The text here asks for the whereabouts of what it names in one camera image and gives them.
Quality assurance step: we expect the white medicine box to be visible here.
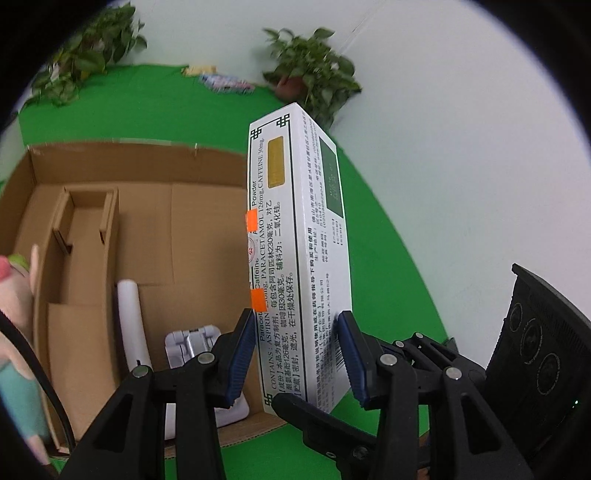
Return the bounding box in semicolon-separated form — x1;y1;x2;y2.
244;104;352;414

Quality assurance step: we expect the cardboard box with inner flaps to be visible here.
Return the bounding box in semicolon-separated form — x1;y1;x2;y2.
0;143;287;460

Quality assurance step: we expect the white folding stand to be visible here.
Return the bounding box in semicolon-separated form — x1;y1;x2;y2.
164;324;250;439

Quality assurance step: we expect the pink pig plush toy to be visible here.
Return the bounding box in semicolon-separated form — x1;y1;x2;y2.
0;244;51;464

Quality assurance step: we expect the green potted plant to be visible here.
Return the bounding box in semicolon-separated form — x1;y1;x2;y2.
262;28;363;130
25;2;148;107

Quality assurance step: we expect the black cable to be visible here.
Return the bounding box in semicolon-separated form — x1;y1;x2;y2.
0;314;77;448

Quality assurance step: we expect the white tube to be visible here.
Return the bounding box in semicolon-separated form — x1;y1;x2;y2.
115;279;153;370

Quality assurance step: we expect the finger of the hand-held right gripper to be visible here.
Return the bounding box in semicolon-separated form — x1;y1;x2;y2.
271;393;377;480
392;332;485;402

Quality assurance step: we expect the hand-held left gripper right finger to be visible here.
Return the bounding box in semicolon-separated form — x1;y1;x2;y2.
335;311;536;480

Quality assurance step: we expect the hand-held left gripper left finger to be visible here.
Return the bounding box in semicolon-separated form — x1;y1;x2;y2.
60;308;257;480

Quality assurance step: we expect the pink purple printed packet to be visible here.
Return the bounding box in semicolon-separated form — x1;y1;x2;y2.
198;74;256;96

